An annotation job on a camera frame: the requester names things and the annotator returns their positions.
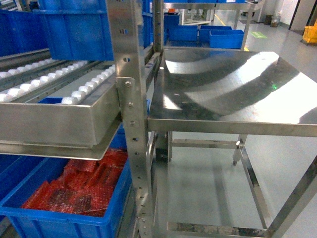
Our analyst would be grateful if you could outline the blue bin with red bags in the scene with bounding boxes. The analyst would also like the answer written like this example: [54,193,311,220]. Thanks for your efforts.
[0,99,152,238]

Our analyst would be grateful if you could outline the red bubble wrap bags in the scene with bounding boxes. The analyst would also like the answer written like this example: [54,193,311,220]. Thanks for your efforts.
[22,148,128,217]

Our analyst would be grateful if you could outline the yellow mop bucket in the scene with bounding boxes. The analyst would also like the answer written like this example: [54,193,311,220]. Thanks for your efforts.
[301,20,317,45]

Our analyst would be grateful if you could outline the steel flow rack shelf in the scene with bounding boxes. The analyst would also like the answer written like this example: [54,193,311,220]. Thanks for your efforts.
[0,0,158,238]

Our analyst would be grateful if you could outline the blue bin upper shelf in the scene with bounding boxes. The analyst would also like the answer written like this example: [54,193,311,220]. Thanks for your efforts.
[32,0,159,61]

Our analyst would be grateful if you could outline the stainless steel side table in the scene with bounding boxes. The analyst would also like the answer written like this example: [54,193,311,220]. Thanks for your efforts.
[148,48,317,238]

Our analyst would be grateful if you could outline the rear steel cart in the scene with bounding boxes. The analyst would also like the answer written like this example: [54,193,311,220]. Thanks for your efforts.
[163,0,265,52]

